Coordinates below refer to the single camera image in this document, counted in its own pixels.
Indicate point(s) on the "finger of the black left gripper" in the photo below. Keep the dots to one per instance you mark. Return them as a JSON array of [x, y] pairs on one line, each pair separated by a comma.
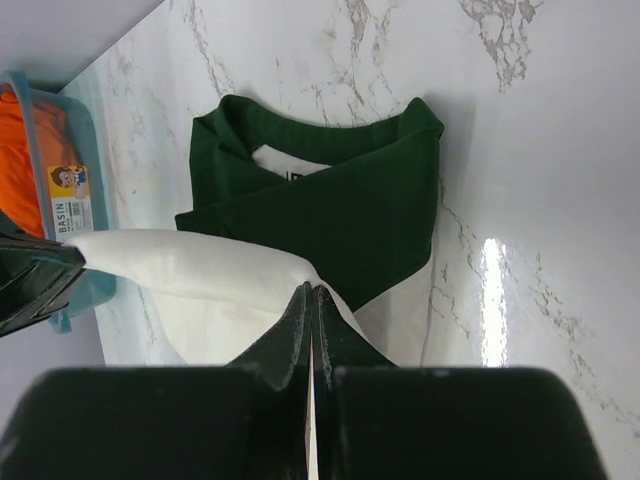
[[38, 280]]

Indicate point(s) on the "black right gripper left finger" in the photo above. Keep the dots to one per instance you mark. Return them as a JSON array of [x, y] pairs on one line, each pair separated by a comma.
[[244, 420]]

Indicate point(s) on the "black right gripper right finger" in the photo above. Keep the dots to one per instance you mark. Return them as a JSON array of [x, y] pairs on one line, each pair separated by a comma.
[[377, 420]]

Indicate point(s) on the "white and green t shirt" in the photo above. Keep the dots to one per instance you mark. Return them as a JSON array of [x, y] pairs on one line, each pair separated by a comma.
[[278, 203]]

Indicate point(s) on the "yellow bin label sticker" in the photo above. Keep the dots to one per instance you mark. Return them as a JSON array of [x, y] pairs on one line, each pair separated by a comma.
[[69, 191]]

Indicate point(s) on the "orange crumpled t shirt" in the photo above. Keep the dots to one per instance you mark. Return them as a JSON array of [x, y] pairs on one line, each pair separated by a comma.
[[19, 198]]

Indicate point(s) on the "teal plastic bin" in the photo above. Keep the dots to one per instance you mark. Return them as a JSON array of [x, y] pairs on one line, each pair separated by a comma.
[[94, 288]]

